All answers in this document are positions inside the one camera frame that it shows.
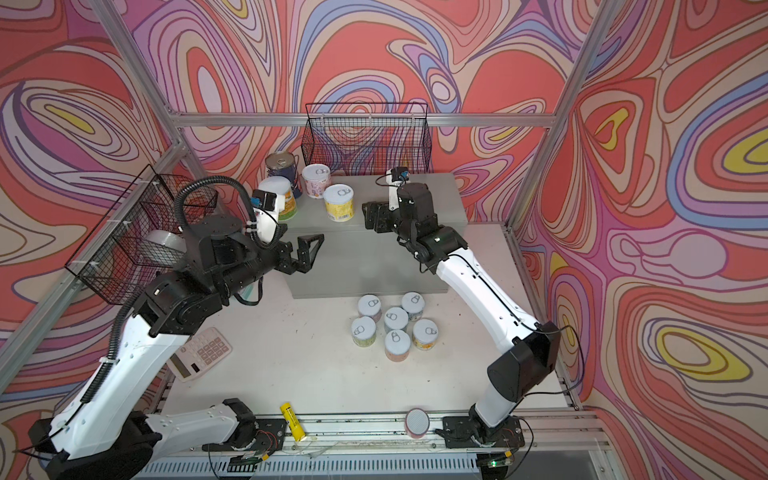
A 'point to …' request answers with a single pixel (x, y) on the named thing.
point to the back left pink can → (369, 305)
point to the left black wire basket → (136, 240)
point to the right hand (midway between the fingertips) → (380, 211)
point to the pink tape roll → (417, 423)
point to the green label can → (363, 331)
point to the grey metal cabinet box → (354, 260)
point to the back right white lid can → (414, 304)
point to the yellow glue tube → (294, 422)
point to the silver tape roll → (166, 242)
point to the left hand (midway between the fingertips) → (308, 229)
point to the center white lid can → (396, 318)
